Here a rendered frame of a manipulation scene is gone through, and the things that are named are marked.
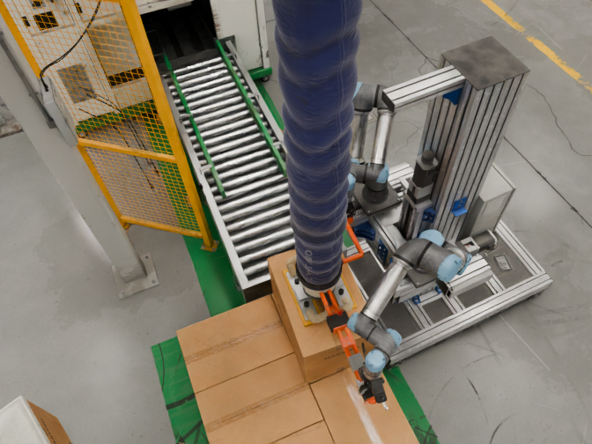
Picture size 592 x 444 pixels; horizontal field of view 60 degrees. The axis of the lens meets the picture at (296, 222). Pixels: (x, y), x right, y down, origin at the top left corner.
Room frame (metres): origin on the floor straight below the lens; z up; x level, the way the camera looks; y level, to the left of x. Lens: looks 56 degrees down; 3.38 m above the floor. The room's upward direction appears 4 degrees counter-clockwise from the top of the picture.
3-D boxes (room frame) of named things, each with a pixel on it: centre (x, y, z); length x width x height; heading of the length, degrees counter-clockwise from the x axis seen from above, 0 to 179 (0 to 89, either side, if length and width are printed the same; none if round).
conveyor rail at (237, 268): (2.56, 0.72, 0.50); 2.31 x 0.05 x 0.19; 19
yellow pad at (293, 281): (1.20, 0.00, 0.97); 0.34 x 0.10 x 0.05; 17
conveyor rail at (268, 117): (2.77, 0.10, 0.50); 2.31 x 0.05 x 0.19; 19
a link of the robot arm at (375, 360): (0.67, -0.27, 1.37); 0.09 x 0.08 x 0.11; 139
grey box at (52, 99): (1.97, 1.13, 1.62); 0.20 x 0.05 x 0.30; 19
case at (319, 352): (1.21, -0.10, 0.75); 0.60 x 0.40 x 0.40; 16
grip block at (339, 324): (0.99, -0.17, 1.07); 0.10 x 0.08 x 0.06; 107
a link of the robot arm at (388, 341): (0.76, -0.32, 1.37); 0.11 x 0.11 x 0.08; 49
